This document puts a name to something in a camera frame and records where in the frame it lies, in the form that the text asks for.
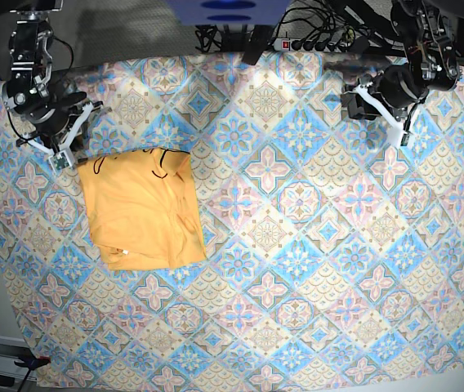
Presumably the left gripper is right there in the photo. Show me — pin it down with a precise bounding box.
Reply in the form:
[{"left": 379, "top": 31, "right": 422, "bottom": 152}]
[{"left": 341, "top": 65, "right": 429, "bottom": 148}]

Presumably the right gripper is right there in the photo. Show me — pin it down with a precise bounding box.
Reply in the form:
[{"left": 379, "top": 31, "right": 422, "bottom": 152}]
[{"left": 16, "top": 91, "right": 103, "bottom": 171}]

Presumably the yellow T-shirt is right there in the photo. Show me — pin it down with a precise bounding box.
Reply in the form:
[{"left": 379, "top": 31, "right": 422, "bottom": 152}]
[{"left": 78, "top": 147, "right": 207, "bottom": 270}]

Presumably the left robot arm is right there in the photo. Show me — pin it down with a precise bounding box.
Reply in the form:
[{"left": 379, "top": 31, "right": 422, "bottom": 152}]
[{"left": 341, "top": 1, "right": 460, "bottom": 148}]

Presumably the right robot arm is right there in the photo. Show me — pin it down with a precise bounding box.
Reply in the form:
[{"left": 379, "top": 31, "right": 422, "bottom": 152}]
[{"left": 2, "top": 1, "right": 103, "bottom": 173}]

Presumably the white power strip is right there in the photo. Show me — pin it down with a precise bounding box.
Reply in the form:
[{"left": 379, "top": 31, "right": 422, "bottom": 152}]
[{"left": 272, "top": 38, "right": 337, "bottom": 52}]

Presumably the black clamp at table edge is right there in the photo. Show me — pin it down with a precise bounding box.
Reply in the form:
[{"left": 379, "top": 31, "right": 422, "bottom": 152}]
[{"left": 242, "top": 24, "right": 274, "bottom": 65}]

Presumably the patterned blue tile tablecloth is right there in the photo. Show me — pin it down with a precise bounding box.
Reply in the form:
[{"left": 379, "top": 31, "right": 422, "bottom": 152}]
[{"left": 0, "top": 52, "right": 464, "bottom": 391}]

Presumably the orange black clamp bottom left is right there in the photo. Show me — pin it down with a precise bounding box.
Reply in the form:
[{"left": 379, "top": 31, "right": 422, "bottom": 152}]
[{"left": 15, "top": 355, "right": 51, "bottom": 371}]

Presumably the purple base camera mount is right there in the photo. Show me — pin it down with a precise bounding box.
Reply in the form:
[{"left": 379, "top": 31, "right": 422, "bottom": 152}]
[{"left": 166, "top": 0, "right": 290, "bottom": 26}]

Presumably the white aluminium rail box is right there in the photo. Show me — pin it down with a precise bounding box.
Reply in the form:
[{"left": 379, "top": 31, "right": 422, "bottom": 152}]
[{"left": 0, "top": 336, "right": 32, "bottom": 380}]

